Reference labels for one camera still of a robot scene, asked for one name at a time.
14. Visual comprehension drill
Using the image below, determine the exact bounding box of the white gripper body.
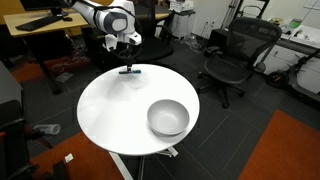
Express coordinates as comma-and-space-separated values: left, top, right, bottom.
104, 32, 142, 51

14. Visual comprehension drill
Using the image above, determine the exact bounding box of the teal marker pen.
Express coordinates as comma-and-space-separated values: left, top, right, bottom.
119, 70, 141, 74

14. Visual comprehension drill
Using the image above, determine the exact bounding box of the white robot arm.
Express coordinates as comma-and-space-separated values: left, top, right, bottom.
63, 0, 143, 52

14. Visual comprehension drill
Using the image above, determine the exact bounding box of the white bowl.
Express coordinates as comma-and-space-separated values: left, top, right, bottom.
147, 99, 190, 136

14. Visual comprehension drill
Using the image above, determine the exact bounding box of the black office chair background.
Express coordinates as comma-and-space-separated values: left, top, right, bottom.
133, 0, 174, 63

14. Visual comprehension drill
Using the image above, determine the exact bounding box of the computer mouse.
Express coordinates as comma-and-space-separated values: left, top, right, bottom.
63, 17, 73, 22

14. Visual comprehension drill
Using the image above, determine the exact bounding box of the round white table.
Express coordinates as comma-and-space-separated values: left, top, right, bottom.
77, 64, 200, 158

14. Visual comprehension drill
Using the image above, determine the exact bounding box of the black keyboard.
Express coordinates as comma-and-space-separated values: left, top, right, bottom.
16, 16, 62, 32

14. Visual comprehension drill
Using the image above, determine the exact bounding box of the wooden desk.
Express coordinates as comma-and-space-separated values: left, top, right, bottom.
3, 6, 172, 94

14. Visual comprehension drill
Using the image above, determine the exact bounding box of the black mesh office chair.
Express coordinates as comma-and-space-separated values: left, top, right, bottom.
198, 17, 282, 108

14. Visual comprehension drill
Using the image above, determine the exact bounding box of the clear plastic cup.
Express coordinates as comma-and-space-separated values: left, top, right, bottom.
34, 124, 61, 135

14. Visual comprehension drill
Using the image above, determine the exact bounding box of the electric scooter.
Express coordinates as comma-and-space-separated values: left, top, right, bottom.
267, 49, 320, 103

